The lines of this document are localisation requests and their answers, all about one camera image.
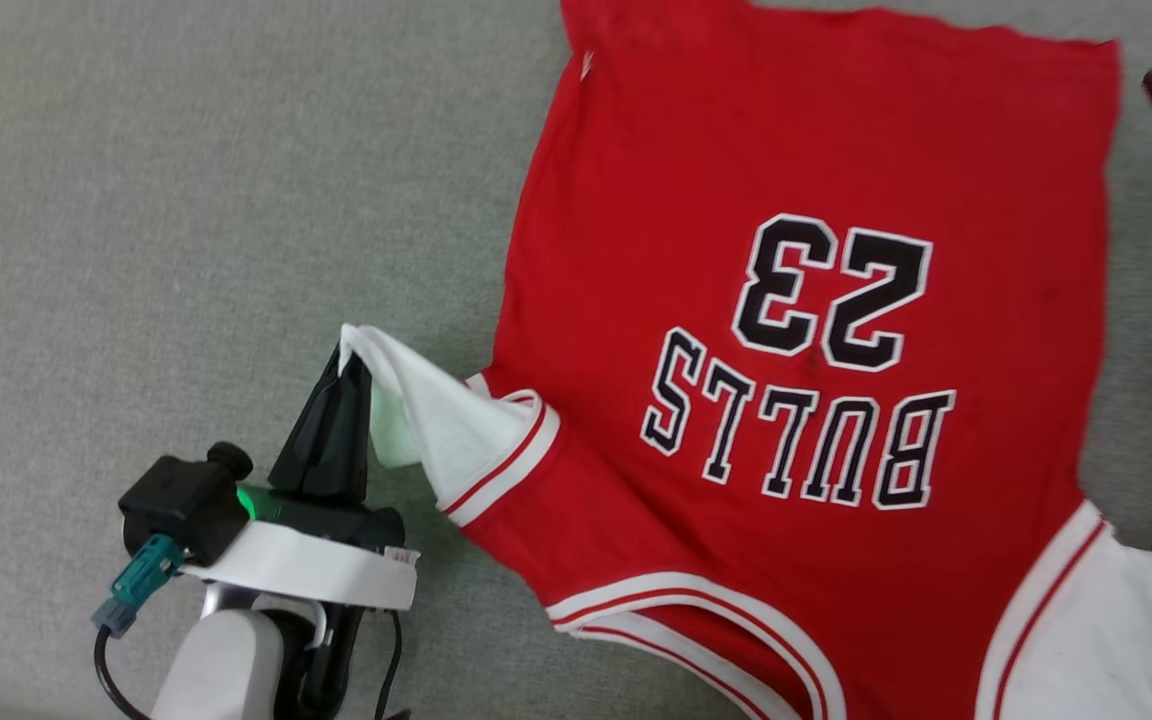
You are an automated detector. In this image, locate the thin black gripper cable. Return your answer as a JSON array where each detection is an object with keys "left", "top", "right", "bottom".
[{"left": 374, "top": 610, "right": 407, "bottom": 720}]

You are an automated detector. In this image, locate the teal cable connector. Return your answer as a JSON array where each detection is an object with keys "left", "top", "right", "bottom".
[{"left": 91, "top": 533, "right": 187, "bottom": 638}]

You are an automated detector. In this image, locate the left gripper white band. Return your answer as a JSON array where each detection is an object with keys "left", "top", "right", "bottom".
[{"left": 181, "top": 347, "right": 420, "bottom": 611}]

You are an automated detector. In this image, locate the black camera cable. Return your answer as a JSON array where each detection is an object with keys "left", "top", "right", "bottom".
[{"left": 93, "top": 625, "right": 152, "bottom": 720}]

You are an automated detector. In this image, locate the red Bulls 23 jersey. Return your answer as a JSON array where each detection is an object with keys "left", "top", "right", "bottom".
[{"left": 339, "top": 0, "right": 1152, "bottom": 720}]

